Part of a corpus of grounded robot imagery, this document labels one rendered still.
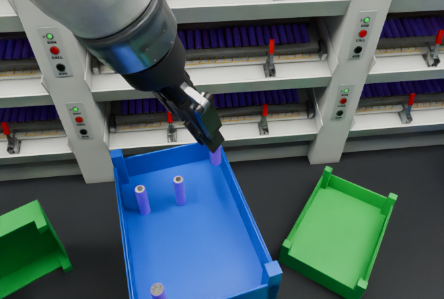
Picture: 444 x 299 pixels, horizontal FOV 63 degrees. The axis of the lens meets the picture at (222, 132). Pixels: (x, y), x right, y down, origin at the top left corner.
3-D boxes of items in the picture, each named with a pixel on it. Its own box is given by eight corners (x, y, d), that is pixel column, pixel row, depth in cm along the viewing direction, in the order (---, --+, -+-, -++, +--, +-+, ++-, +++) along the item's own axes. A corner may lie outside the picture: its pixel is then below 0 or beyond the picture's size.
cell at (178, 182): (187, 204, 65) (184, 181, 61) (177, 206, 65) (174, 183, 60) (184, 196, 66) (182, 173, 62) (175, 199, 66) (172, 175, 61)
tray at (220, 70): (327, 86, 97) (344, 52, 84) (95, 101, 92) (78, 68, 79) (310, 29, 106) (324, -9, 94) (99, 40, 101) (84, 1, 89)
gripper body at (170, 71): (93, 54, 39) (135, 99, 47) (142, 86, 35) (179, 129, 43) (139, 6, 41) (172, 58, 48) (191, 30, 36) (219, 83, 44)
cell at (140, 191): (151, 214, 63) (146, 191, 59) (141, 216, 63) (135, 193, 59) (149, 205, 65) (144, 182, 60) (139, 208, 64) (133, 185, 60)
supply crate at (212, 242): (277, 298, 53) (283, 272, 48) (139, 343, 49) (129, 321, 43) (218, 156, 74) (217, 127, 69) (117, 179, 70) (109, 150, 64)
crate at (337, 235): (357, 305, 84) (366, 290, 78) (277, 261, 91) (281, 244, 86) (388, 212, 102) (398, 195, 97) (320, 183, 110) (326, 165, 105)
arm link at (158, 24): (105, 55, 30) (140, 94, 35) (176, -20, 32) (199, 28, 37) (50, 21, 34) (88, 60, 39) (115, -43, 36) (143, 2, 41)
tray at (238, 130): (314, 140, 110) (328, 117, 98) (111, 156, 105) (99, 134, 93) (300, 85, 119) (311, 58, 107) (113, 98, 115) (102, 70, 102)
